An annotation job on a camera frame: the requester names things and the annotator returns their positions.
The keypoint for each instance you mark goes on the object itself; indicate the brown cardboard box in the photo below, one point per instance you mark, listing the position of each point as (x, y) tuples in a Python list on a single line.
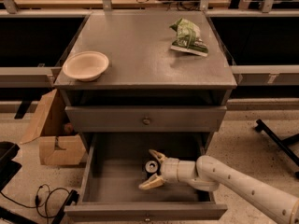
[(50, 127)]

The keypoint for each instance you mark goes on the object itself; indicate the black bin at left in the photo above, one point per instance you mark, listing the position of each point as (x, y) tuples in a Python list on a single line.
[(8, 167)]

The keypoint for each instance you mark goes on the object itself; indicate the open grey middle drawer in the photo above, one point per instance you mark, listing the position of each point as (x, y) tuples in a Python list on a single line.
[(116, 167)]

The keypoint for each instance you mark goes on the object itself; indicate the white paper bowl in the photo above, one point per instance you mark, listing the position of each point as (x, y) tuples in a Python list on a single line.
[(86, 66)]

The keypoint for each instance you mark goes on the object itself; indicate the green chip bag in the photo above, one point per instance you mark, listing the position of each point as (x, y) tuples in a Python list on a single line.
[(188, 38)]

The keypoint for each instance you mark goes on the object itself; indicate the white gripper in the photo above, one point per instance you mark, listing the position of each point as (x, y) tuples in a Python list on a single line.
[(169, 169)]

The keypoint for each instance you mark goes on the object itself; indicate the black chair base leg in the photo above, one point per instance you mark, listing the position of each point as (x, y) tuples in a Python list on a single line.
[(284, 144)]

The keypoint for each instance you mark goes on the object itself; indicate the closed grey top drawer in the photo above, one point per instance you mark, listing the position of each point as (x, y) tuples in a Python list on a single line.
[(87, 119)]

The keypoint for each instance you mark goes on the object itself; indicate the blue pepsi can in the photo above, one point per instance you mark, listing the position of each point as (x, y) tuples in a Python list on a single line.
[(152, 168)]

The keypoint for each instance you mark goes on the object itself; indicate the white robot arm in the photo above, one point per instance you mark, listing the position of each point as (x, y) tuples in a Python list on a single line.
[(206, 173)]

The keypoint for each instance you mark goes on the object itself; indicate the grey drawer cabinet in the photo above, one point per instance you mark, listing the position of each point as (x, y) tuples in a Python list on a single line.
[(143, 70)]

